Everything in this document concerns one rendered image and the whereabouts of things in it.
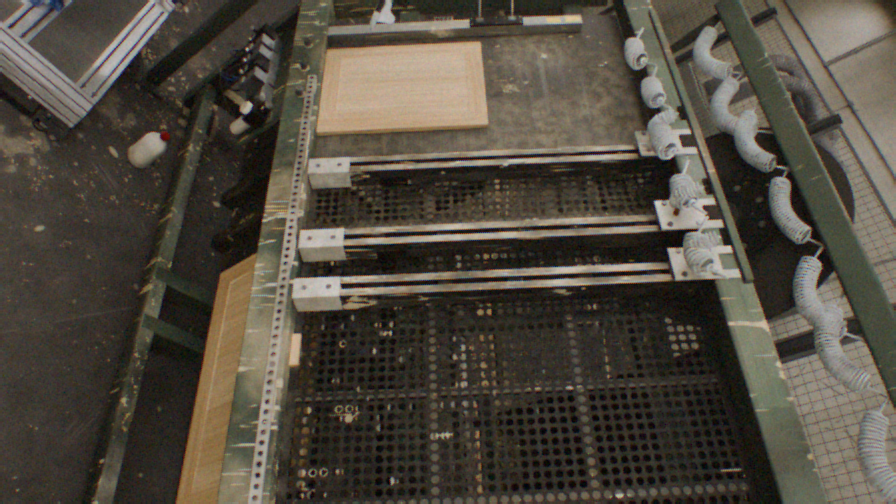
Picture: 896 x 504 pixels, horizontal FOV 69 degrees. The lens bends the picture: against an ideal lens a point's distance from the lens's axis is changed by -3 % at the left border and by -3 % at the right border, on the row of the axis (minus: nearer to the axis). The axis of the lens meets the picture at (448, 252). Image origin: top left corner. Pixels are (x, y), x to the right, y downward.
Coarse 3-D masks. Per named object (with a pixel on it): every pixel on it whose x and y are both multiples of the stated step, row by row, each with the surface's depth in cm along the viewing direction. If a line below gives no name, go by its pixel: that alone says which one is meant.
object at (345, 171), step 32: (320, 160) 204; (352, 160) 203; (384, 160) 203; (416, 160) 203; (448, 160) 204; (480, 160) 201; (512, 160) 201; (544, 160) 200; (576, 160) 200; (608, 160) 200; (640, 160) 201
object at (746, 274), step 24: (624, 48) 213; (672, 72) 194; (648, 96) 197; (696, 120) 182; (672, 144) 188; (696, 144) 178; (720, 192) 166; (720, 216) 164; (696, 240) 164; (744, 264) 153
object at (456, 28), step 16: (544, 16) 248; (560, 16) 248; (576, 16) 248; (336, 32) 247; (352, 32) 247; (368, 32) 246; (384, 32) 246; (400, 32) 247; (416, 32) 247; (432, 32) 247; (448, 32) 247; (464, 32) 248; (480, 32) 248; (496, 32) 248; (512, 32) 248; (528, 32) 248; (544, 32) 248
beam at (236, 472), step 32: (320, 0) 258; (320, 32) 246; (320, 64) 235; (288, 96) 225; (320, 96) 229; (288, 128) 216; (288, 160) 207; (288, 192) 199; (256, 256) 186; (256, 288) 179; (288, 288) 179; (256, 320) 173; (288, 320) 173; (256, 352) 168; (288, 352) 170; (256, 384) 163; (256, 416) 158; (224, 480) 149
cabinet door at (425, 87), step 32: (352, 64) 239; (384, 64) 239; (416, 64) 238; (448, 64) 237; (480, 64) 236; (352, 96) 229; (384, 96) 228; (416, 96) 228; (448, 96) 227; (480, 96) 226; (320, 128) 220; (352, 128) 219; (384, 128) 219; (416, 128) 219; (448, 128) 219
